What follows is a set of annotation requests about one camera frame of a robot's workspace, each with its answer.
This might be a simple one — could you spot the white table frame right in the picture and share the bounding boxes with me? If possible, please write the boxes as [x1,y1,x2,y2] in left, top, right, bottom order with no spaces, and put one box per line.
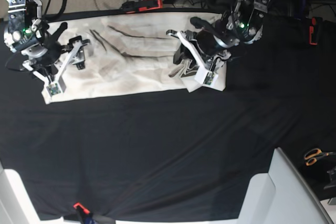
[237,148,333,224]

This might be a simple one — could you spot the orange black clamp bottom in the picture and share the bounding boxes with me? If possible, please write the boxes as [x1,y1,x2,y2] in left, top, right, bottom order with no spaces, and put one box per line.
[73,202,93,224]

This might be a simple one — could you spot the orange black clamp top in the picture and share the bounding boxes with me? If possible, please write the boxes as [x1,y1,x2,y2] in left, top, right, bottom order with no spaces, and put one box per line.
[121,0,163,14]

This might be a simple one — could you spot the white table frame left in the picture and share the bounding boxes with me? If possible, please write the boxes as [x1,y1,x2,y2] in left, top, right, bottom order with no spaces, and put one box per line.
[0,161,65,224]

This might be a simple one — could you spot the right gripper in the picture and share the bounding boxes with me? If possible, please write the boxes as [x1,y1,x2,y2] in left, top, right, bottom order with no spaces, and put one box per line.
[22,22,93,97]

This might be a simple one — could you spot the black object right edge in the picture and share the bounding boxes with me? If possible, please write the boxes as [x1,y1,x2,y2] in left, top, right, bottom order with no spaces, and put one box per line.
[324,167,336,190]

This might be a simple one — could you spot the orange black clamp right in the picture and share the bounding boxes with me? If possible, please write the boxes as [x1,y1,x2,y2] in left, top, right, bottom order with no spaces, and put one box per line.
[309,17,323,46]

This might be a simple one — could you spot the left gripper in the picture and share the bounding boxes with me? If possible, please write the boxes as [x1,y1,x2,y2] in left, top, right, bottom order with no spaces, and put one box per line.
[166,17,233,88]

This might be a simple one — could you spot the orange handled scissors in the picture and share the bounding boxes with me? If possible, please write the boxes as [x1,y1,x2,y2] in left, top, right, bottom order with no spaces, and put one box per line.
[304,148,335,166]

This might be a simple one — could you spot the orange black clamp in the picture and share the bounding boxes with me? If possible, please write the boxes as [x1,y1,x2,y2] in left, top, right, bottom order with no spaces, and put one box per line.
[121,0,163,14]
[73,202,93,224]
[309,17,323,46]

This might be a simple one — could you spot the white table frame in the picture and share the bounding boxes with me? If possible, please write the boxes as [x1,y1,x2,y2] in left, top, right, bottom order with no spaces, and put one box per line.
[237,148,333,224]
[0,161,65,224]

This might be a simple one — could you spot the black table cloth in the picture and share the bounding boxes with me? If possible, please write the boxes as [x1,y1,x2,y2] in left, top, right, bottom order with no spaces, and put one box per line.
[1,16,335,222]

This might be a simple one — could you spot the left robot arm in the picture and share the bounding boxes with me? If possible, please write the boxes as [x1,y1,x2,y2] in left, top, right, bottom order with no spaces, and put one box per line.
[166,0,271,91]

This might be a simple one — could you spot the white T-shirt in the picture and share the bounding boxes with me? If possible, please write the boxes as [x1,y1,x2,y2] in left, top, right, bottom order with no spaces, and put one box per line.
[41,11,227,104]

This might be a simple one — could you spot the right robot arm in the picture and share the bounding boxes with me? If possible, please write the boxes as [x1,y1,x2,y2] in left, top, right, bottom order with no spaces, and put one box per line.
[4,0,90,97]

